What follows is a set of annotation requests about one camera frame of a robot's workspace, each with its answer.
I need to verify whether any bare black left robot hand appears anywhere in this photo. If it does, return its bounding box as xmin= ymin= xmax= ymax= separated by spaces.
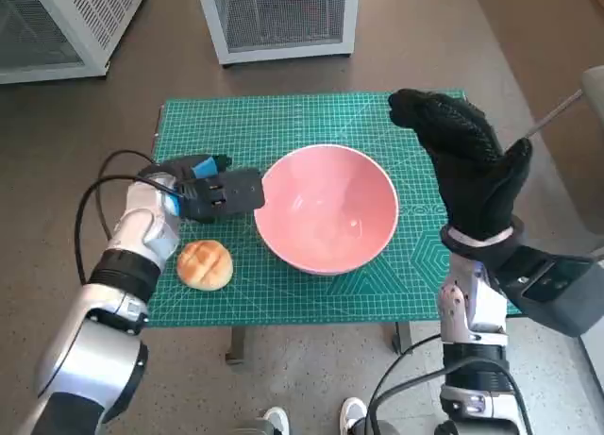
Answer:
xmin=175 ymin=154 xmax=266 ymax=225

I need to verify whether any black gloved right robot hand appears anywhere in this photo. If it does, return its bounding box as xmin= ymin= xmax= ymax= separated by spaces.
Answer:
xmin=387 ymin=88 xmax=534 ymax=242

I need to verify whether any round scored bread bun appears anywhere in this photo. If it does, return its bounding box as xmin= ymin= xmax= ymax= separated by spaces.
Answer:
xmin=176 ymin=239 xmax=234 ymax=292

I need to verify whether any pink bowl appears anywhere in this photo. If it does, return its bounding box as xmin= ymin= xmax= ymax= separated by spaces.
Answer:
xmin=253 ymin=143 xmax=401 ymax=276

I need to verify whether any green cutting mat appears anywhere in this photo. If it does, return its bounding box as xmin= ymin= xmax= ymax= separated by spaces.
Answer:
xmin=141 ymin=89 xmax=523 ymax=330

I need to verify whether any beige chair with metal legs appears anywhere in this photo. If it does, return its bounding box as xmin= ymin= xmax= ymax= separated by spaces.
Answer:
xmin=526 ymin=65 xmax=604 ymax=266

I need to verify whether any black table leg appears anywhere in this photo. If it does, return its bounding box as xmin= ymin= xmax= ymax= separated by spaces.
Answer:
xmin=391 ymin=320 xmax=414 ymax=356
xmin=225 ymin=326 xmax=246 ymax=366

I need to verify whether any narrow white mesh cabinet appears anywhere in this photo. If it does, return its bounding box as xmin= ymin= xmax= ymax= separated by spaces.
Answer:
xmin=194 ymin=0 xmax=355 ymax=68

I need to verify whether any white shoe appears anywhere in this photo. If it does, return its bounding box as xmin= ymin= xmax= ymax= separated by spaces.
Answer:
xmin=262 ymin=406 xmax=292 ymax=435
xmin=339 ymin=396 xmax=369 ymax=435

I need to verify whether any wide white mesh cabinet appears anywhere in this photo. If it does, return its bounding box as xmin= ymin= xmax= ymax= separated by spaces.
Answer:
xmin=0 ymin=0 xmax=147 ymax=85

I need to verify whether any black cable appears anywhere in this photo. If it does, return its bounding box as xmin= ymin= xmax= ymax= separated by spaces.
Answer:
xmin=375 ymin=361 xmax=532 ymax=435
xmin=365 ymin=333 xmax=445 ymax=435
xmin=76 ymin=175 xmax=183 ymax=286
xmin=96 ymin=150 xmax=159 ymax=241

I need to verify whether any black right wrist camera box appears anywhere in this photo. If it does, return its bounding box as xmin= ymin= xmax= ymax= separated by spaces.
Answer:
xmin=495 ymin=245 xmax=604 ymax=338

